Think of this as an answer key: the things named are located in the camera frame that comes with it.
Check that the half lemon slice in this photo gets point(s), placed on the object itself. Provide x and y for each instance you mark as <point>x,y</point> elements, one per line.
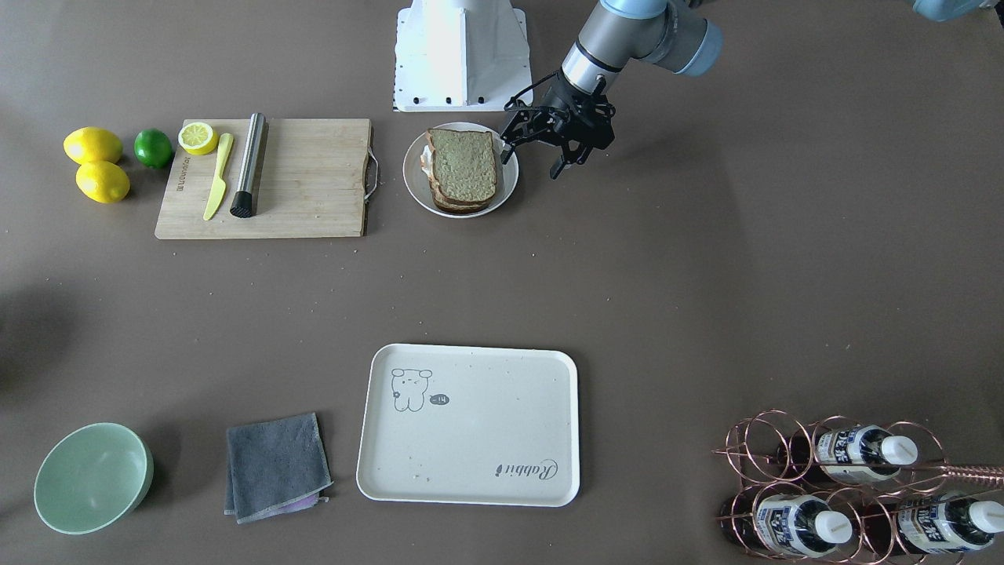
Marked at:
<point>198,138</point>

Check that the fried egg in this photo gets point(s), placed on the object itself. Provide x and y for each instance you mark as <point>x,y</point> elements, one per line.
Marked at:
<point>427,159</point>

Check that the bamboo cutting board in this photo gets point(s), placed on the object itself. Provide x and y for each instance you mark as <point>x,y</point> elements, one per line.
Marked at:
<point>311,183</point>

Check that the grey folded cloth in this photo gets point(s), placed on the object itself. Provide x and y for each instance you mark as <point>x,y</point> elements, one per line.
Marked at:
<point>275,467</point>

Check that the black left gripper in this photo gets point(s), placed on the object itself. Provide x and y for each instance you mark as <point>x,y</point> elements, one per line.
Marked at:
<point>558,102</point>

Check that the bread slice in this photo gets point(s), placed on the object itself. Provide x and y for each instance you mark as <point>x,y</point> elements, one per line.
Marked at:
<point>465,163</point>
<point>456,206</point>

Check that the yellow lemon near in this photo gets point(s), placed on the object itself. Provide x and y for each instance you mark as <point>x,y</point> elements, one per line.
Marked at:
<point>102,181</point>

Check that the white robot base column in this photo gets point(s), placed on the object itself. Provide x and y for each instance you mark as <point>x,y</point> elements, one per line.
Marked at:
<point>460,56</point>

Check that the yellow lemon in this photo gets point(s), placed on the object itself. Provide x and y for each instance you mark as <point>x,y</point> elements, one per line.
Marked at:
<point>92,143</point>
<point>102,181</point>

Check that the steel muddler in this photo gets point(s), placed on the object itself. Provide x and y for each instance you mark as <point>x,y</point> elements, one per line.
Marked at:
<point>243,203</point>

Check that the green ceramic bowl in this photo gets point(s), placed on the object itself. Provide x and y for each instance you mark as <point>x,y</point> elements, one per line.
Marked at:
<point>92,478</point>

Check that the copper wire bottle rack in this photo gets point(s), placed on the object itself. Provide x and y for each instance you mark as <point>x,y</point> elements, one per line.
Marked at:
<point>840,491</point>

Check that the cream rabbit tray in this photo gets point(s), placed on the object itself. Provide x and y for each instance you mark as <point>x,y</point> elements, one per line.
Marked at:
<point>470,425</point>

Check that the yellow lemon far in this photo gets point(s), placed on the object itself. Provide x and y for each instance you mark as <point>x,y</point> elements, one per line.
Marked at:
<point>92,143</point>

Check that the green lime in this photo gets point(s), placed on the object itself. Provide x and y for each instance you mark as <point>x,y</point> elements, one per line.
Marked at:
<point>153,148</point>

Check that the tea bottle one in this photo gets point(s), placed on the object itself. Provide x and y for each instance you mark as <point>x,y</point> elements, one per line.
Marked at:
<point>856,455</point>

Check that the white round plate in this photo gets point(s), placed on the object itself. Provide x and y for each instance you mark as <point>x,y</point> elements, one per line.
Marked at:
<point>418,184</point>

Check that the tea bottle three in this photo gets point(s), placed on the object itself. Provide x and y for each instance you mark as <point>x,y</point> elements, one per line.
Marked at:
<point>932,526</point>

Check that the yellow plastic knife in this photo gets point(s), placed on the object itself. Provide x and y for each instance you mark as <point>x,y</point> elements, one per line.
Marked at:
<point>218,184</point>

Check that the tea bottle two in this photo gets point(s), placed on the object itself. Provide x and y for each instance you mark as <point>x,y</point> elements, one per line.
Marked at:
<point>784,525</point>

